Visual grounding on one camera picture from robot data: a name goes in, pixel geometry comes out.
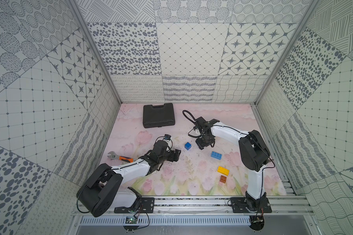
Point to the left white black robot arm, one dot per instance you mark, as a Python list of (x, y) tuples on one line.
[(103, 189)]

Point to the dark blue square lego brick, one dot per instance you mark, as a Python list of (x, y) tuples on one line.
[(188, 146)]

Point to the white perforated cable duct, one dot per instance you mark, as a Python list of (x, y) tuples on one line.
[(184, 220)]

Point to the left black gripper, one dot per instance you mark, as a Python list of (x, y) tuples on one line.
[(170, 154)]

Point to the aluminium rail frame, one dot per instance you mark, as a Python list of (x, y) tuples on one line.
[(173, 205)]

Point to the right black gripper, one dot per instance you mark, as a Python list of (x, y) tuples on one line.
[(201, 145)]

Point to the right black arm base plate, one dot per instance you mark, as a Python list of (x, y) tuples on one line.
[(244, 205)]

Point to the light blue long lego brick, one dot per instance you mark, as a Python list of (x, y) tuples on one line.
[(216, 155)]

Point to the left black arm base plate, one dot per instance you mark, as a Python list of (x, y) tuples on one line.
[(144, 204)]

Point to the yellow lego brick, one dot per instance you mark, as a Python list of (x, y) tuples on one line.
[(223, 171)]

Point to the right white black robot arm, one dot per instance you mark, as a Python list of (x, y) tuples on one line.
[(254, 154)]

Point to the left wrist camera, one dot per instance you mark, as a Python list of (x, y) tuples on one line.
[(167, 137)]

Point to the adjustable wrench orange handle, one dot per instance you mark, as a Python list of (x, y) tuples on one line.
[(113, 156)]

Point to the brown lego brick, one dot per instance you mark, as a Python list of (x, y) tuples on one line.
[(223, 179)]

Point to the pink floral table mat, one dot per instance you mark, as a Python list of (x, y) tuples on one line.
[(195, 173)]

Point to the black plastic tool case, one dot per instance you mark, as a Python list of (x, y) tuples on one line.
[(158, 116)]

